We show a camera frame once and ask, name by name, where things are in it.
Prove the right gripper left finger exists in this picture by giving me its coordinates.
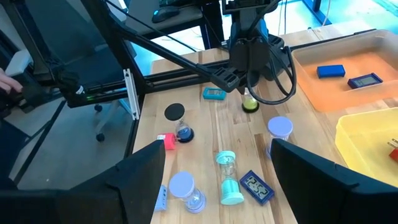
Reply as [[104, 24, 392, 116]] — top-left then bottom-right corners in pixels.
[[0, 139, 166, 224]]

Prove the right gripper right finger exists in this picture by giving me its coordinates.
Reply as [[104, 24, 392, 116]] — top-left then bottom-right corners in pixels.
[[269, 139, 398, 224]]

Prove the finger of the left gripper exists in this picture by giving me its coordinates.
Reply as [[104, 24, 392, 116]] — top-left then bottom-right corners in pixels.
[[211, 67, 242, 93], [250, 70, 270, 91]]

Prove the teal digital clock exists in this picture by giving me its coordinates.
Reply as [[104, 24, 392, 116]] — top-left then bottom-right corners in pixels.
[[202, 86, 227, 101]]

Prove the black-capped yellow sand hourglass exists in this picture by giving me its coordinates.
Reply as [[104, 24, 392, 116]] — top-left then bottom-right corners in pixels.
[[241, 88, 261, 114]]

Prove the purple capped hourglass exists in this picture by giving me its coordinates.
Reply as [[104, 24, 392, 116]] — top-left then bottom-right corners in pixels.
[[266, 116, 294, 159], [168, 170, 207, 214]]

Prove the red wall charger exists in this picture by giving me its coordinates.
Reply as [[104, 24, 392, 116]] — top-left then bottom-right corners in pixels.
[[387, 138, 398, 162]]

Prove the dark blue digital clock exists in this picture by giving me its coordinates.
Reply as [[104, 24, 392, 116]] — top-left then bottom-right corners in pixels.
[[239, 169, 275, 206], [347, 72, 384, 90]]

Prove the yellow translucent plastic bin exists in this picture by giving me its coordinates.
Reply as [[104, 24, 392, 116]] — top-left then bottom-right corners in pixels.
[[335, 107, 398, 189]]

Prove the black-capped blue sand hourglass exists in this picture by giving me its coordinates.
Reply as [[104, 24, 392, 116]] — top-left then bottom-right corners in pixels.
[[164, 102, 195, 144]]

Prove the orange translucent plastic bin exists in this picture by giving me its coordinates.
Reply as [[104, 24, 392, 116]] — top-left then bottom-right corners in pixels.
[[291, 29, 398, 113]]

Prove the black computer mouse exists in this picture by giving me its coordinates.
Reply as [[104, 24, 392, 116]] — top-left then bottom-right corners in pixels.
[[151, 6, 181, 24]]

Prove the teal hourglass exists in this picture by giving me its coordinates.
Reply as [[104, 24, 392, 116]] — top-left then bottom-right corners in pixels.
[[215, 150, 245, 206]]

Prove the person's hand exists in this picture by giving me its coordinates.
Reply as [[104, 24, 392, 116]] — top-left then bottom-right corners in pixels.
[[0, 67, 24, 95]]

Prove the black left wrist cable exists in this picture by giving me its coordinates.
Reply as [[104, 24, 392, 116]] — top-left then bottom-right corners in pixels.
[[245, 46, 297, 106]]

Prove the lavender wall charger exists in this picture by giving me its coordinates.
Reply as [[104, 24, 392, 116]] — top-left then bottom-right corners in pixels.
[[154, 185, 169, 212]]

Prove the pink wall charger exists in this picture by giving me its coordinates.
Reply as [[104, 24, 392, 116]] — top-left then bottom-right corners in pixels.
[[157, 133, 177, 151]]

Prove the silver metal bracket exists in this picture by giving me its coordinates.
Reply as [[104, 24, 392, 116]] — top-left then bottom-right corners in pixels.
[[123, 68, 140, 121]]

